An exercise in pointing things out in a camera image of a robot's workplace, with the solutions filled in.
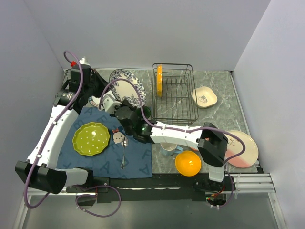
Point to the aluminium rail frame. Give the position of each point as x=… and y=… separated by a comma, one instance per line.
x=254, y=183

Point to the blue letter-print cloth mat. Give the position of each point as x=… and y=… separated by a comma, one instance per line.
x=138, y=156

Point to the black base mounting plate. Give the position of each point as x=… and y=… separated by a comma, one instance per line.
x=158, y=187

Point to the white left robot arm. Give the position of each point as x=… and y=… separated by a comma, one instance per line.
x=40, y=170

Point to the orange bowl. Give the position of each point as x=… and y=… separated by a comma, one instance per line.
x=188, y=163

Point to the cartoon mouse spoon rest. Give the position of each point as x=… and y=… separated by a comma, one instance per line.
x=117, y=135

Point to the cream square cartoon dish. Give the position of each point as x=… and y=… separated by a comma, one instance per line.
x=204, y=97

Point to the orange polka dot plate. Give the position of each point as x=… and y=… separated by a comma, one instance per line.
x=159, y=80

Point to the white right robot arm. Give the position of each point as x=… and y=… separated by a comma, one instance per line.
x=209, y=140

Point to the black wire dish rack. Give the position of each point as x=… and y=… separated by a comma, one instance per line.
x=176, y=106

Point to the teal rim white plate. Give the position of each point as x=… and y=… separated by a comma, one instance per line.
x=95, y=102

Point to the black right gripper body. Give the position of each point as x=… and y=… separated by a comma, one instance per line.
x=124, y=103

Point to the blue floral plate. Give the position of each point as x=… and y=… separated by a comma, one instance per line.
x=123, y=90

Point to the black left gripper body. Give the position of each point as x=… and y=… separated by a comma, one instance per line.
x=86, y=89

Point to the green-inside floral mug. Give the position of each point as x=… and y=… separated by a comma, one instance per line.
x=146, y=111

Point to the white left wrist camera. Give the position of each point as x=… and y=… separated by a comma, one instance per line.
x=81, y=61

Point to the light blue mug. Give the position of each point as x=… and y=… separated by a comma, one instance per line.
x=168, y=149

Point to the silver spoon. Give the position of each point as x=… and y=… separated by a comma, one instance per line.
x=124, y=144

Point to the green polka dot plate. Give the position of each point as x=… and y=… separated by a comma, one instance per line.
x=91, y=139

